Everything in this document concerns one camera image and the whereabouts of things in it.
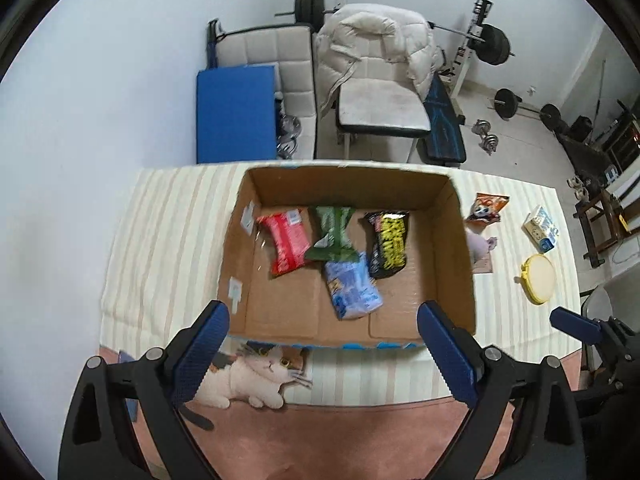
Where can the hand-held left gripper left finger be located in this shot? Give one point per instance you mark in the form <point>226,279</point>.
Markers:
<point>202,357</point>

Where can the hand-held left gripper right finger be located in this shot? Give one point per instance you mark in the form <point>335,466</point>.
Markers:
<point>450,357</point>

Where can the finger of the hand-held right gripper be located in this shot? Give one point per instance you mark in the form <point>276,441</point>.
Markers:
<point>575,322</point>

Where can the cardboard box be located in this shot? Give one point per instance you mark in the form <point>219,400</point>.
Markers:
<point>350,305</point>

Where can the yellow round lidded container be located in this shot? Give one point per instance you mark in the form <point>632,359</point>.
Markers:
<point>539,279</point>

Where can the white blue packet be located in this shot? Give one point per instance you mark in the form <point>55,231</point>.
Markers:
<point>541,229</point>

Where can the dark wooden stool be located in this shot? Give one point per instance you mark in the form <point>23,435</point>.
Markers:
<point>602,215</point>

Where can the grey pink plush toy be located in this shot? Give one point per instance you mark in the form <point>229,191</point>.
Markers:
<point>479,246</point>

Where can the light blue snack packet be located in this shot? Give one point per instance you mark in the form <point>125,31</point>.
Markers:
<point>352,287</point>

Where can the striped cat printed tablecloth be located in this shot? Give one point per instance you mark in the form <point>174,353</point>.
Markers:
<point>165,240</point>

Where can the black yellow snack packet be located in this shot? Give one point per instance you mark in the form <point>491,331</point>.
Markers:
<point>387,247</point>

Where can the red snack packet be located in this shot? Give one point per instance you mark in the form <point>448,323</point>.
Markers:
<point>287,242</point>

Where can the orange snack packet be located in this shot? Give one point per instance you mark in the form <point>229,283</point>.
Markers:
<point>487,207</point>

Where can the green snack packet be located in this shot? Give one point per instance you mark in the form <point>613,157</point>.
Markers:
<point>332,235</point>

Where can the chrome dumbbell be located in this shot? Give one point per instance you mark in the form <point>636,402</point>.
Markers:
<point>482,126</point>
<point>491,143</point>

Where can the black blue weight bench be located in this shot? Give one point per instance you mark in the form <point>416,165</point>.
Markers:
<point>445,130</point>

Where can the short barbell with black plates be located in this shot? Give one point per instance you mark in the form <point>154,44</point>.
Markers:
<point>506,103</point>

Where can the chrome weight plates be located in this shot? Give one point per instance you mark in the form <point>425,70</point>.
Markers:
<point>287,135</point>

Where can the blue folded mat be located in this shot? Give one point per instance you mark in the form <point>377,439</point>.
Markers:
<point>235,115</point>

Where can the white padded chair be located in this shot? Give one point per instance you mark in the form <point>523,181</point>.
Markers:
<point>380,107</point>

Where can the barbell with large black plates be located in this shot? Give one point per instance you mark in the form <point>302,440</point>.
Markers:
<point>492,44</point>

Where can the white barbell rack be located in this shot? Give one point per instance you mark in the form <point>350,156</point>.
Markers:
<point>467,50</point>

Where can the white tufted sofa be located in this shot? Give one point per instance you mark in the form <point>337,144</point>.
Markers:
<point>272,45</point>

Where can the white puffer jacket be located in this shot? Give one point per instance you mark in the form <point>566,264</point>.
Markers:
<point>370,35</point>

